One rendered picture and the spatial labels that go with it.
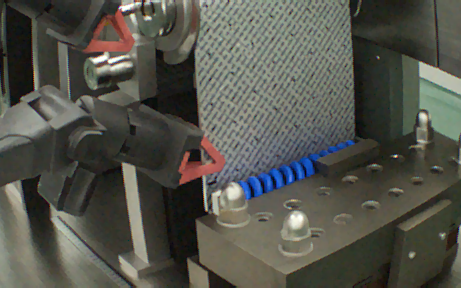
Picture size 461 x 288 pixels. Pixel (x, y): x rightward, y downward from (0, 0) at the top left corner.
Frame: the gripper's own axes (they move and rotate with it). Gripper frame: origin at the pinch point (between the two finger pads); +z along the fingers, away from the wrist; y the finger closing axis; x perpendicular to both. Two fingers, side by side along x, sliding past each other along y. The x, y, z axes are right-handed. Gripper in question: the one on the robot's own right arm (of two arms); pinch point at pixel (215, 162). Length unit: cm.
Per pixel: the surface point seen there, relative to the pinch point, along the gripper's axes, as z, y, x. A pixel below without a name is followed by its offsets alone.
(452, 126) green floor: 258, -147, 26
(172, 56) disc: -8.1, -4.2, 9.4
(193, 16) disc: -11.0, 0.6, 14.5
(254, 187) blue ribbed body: 4.0, 3.1, -1.1
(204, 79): -6.0, 0.3, 8.3
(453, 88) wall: 278, -168, 47
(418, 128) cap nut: 25.7, 7.1, 13.1
